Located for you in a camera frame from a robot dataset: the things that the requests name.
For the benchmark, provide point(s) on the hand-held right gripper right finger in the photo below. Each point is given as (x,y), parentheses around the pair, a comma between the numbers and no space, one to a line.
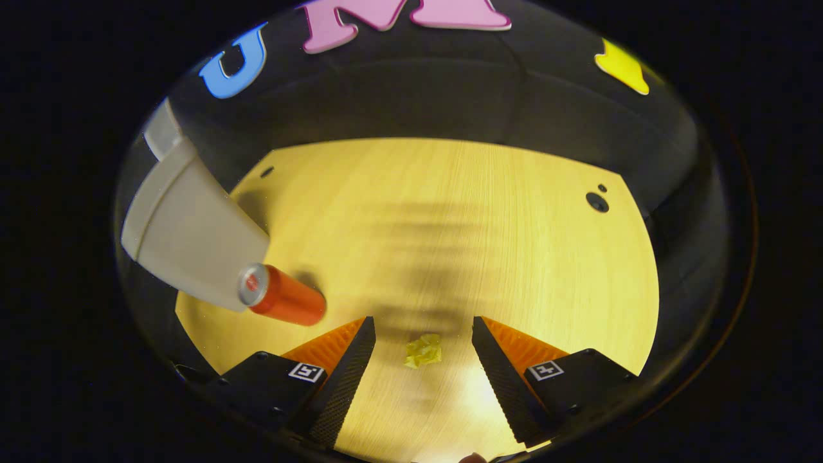
(501,379)

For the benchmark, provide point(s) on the black backdrop cloth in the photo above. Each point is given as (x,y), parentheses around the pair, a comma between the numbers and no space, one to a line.
(418,90)

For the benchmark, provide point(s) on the white desktop garbage bin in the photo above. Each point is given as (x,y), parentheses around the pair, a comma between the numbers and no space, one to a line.
(186,231)

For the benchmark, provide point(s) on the orange pop can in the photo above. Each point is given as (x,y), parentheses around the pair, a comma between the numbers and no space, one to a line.
(289,299)

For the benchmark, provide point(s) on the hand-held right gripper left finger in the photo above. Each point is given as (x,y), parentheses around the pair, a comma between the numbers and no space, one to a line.
(347,379)

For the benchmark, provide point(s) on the wooden desktop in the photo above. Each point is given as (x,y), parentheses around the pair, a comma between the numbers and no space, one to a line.
(450,225)

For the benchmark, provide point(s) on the yellow paper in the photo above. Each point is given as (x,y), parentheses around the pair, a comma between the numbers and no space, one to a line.
(423,350)

